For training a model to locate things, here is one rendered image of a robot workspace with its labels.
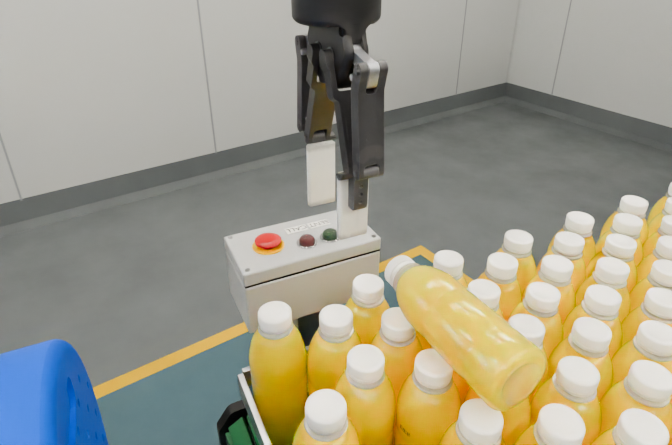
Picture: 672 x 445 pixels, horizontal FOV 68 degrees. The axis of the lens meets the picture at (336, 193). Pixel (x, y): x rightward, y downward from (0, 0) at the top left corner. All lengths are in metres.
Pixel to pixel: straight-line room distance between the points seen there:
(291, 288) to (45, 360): 0.36
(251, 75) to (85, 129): 1.06
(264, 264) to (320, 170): 0.19
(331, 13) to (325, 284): 0.41
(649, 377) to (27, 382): 0.54
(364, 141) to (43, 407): 0.28
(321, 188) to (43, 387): 0.30
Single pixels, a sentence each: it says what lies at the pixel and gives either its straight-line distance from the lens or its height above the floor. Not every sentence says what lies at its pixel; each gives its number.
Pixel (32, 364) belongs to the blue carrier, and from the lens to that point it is 0.41.
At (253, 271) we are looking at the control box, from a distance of 0.65.
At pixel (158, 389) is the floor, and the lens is 2.06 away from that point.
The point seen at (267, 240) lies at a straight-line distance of 0.69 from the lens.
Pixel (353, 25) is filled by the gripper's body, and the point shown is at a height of 1.42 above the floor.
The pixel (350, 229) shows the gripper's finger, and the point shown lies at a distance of 0.48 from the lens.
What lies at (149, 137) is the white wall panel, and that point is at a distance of 3.30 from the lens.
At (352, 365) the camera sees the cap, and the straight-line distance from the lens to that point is 0.54.
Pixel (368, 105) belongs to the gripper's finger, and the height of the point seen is 1.36.
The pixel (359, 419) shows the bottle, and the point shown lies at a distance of 0.56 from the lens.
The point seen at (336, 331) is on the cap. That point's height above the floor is 1.09.
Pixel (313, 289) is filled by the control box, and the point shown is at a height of 1.05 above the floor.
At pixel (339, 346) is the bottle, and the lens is 0.59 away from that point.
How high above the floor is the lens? 1.49
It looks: 28 degrees down
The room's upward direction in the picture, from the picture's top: straight up
